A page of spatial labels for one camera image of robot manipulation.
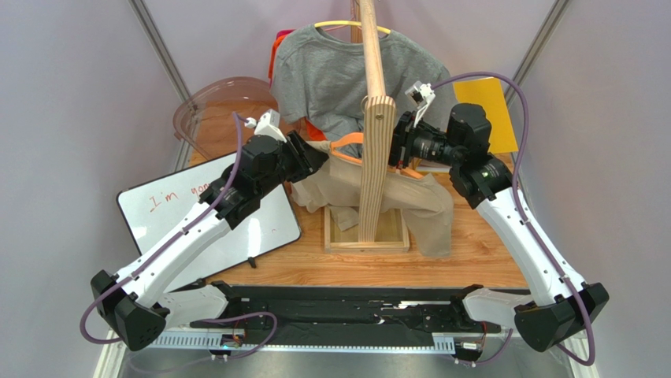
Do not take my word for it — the yellow plastic hanger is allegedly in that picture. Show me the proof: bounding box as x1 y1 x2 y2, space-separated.
313 20 391 35

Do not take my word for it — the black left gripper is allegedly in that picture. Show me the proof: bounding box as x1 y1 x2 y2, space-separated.
256 129 329 198

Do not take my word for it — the orange plastic hanger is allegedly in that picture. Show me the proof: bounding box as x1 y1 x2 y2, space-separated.
328 132 427 180

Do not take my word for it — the orange cloth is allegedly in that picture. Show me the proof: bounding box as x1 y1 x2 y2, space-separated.
268 36 327 141

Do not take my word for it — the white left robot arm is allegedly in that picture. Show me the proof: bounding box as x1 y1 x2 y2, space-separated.
80 132 329 351

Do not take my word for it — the clear pink plastic bowl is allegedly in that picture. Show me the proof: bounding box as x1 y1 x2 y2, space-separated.
172 76 277 165

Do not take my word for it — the pink cloth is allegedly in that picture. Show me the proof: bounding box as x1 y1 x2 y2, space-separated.
276 29 294 39

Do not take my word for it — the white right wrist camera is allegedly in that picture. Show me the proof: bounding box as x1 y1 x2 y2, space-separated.
405 81 436 128

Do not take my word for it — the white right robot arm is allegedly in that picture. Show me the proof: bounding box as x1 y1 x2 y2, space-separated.
389 103 610 352

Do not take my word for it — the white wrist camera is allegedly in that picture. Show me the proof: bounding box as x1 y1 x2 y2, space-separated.
254 109 287 143
405 81 436 128

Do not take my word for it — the wooden clothes rack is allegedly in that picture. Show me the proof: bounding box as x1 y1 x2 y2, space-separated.
324 1 410 253

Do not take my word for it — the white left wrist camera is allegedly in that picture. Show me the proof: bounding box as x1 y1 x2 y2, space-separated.
254 109 287 143

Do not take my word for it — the grey t shirt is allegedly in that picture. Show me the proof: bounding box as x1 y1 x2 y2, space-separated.
270 25 451 140

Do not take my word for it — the white board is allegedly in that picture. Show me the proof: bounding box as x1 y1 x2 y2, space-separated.
117 154 302 291

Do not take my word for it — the beige t shirt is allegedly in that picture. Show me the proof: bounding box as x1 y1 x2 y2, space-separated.
289 140 455 258

